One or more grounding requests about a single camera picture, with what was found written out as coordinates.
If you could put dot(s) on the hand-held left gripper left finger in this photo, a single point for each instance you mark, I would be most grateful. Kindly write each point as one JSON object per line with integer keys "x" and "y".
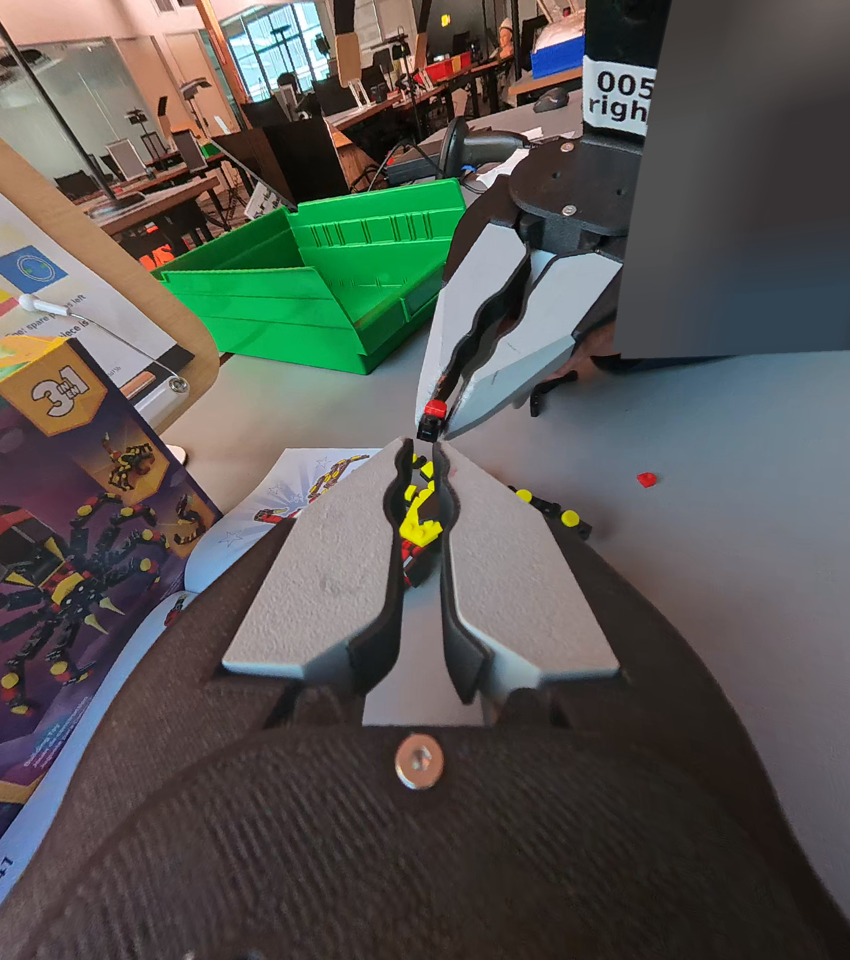
{"x": 320, "y": 592}

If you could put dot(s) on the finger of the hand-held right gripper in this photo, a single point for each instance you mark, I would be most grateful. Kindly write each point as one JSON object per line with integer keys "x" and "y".
{"x": 470, "y": 292}
{"x": 545, "y": 322}

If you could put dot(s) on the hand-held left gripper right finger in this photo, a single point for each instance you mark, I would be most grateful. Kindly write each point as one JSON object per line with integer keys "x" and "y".
{"x": 530, "y": 600}

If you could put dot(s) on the small red black lego assembly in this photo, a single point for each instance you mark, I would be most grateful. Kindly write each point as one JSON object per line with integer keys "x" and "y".
{"x": 434, "y": 409}

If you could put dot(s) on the black lego leg yellow studs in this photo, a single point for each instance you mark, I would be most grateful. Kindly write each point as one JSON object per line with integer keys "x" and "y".
{"x": 545, "y": 510}

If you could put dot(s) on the open lego instruction booklet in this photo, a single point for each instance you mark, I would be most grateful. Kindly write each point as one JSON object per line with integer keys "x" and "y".
{"x": 260, "y": 517}

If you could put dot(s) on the red yellow black lego assembly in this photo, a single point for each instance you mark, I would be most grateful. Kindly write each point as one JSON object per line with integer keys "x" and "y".
{"x": 417, "y": 525}

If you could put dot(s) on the purple yellow lego box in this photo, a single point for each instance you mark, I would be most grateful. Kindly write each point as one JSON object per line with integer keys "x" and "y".
{"x": 57, "y": 487}

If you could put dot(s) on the person's right hand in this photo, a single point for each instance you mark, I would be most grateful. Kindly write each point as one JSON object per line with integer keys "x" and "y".
{"x": 590, "y": 364}

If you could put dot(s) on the black computer mouse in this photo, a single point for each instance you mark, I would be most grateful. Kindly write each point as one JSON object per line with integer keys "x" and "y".
{"x": 552, "y": 99}

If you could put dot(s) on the black barcode scanner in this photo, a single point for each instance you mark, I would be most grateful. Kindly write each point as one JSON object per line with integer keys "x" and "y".
{"x": 470, "y": 142}

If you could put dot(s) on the blue lidded storage box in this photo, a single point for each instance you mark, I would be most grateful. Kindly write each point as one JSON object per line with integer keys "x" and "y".
{"x": 558, "y": 52}

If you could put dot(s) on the black flat device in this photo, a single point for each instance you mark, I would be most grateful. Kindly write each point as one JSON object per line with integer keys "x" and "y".
{"x": 417, "y": 166}

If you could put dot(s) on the green plastic bin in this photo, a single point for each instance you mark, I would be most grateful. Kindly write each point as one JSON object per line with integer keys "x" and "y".
{"x": 282, "y": 300}

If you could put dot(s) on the wooden clipboard instruction sheet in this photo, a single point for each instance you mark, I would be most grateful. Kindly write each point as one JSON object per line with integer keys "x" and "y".
{"x": 20, "y": 247}

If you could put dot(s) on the thin black stand pole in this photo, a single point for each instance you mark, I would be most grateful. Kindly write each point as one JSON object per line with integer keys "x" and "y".
{"x": 42, "y": 97}

